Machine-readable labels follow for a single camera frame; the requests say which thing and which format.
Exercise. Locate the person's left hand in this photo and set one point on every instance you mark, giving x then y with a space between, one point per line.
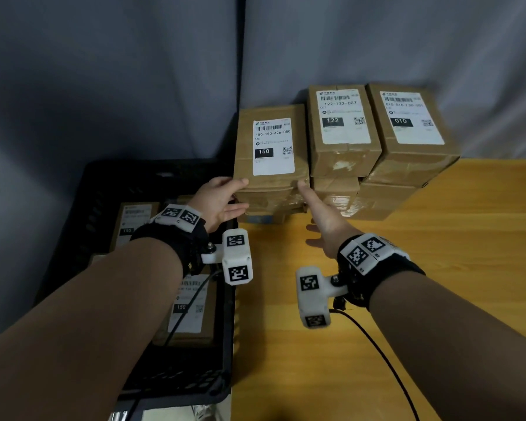
219 201

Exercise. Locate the person's right hand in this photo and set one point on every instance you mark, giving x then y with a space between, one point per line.
333 232

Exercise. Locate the black plastic crate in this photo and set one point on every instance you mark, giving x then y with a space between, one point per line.
114 179

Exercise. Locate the person's right forearm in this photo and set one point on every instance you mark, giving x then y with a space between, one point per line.
464 346

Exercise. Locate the person's left forearm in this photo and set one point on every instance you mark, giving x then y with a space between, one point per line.
70 337

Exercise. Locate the black wristband with marker tags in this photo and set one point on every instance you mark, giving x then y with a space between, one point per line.
175 241
390 276

